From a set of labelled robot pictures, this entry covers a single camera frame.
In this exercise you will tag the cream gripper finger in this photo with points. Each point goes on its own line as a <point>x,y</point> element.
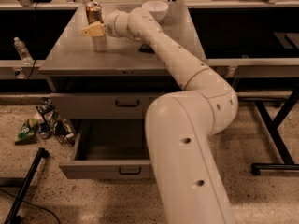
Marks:
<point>95,29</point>

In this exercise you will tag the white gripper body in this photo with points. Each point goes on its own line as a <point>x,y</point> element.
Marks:
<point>109,23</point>

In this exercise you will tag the orange soda can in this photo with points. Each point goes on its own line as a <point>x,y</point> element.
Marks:
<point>93,12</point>

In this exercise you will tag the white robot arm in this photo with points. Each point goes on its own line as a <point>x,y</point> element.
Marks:
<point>178,124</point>

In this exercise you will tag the grey metal drawer cabinet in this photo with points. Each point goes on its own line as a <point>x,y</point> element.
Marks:
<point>79,64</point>

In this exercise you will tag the closed grey upper drawer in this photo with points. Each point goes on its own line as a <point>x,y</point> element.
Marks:
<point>103,105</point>

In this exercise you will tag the blue soda can on floor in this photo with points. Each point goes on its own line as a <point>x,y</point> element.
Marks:
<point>44,130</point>

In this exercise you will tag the open grey lower drawer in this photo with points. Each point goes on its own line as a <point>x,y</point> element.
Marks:
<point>109,149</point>

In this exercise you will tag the black snack bar packet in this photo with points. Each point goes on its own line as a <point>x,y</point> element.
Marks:
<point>146,49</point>

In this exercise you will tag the white ceramic bowl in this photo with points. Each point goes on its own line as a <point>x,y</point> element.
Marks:
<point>158,9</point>

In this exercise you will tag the clear plastic water bottle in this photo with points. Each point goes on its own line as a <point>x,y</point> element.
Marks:
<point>23,51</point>

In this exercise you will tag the green chip bag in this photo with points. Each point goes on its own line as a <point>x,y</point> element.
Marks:
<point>27,132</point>

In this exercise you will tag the black stand leg left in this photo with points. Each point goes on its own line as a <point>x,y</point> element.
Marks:
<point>22,183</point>

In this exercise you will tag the black stand frame right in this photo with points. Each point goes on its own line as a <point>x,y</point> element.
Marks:
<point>272,125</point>

